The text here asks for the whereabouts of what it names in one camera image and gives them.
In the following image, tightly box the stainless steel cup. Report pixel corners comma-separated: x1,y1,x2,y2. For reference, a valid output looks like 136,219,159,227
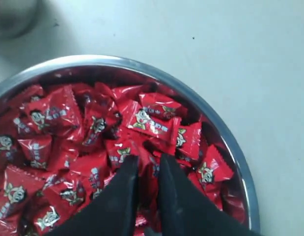
0,0,42,40

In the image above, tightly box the stainless steel bowl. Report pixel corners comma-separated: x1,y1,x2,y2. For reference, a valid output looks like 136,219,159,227
0,55,262,236

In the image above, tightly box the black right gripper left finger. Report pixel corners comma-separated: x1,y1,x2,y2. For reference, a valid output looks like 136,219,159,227
46,155,138,236

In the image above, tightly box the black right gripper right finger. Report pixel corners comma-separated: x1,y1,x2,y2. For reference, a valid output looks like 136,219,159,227
146,153,257,236

